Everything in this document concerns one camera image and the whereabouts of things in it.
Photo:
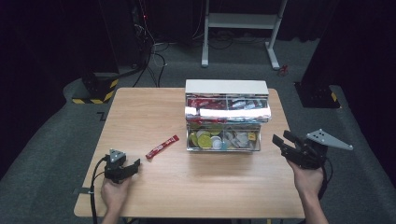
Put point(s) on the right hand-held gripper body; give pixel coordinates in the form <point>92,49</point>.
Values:
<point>311,152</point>

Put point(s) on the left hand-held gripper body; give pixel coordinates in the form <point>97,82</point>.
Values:
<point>114,169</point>

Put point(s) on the red stick sachet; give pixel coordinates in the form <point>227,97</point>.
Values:
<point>162,146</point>

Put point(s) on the clear two-tier organizer box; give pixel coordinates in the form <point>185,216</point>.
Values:
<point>225,87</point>

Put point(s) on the person's left hand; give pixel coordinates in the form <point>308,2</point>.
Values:
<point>113,194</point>

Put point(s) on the person's right hand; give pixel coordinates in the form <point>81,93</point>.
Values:
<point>306,180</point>

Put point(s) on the small yellow packet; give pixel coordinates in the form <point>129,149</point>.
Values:
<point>251,136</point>

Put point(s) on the grey tape piece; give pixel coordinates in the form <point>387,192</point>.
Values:
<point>81,190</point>

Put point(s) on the pile of grey packets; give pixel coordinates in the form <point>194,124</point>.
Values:
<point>238,140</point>

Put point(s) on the pile of silver sachets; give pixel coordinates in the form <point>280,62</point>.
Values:
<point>247,103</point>

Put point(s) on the small red floor object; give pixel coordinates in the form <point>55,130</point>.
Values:
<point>282,70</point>

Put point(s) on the pile of green white capsules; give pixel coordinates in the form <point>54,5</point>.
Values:
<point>204,140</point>

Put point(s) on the black yellow striped stand base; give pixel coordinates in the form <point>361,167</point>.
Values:
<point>99,90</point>

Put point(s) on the pile of red sachets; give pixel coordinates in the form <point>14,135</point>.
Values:
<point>205,102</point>

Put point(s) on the white metal stand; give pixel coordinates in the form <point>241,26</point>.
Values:
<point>241,21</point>

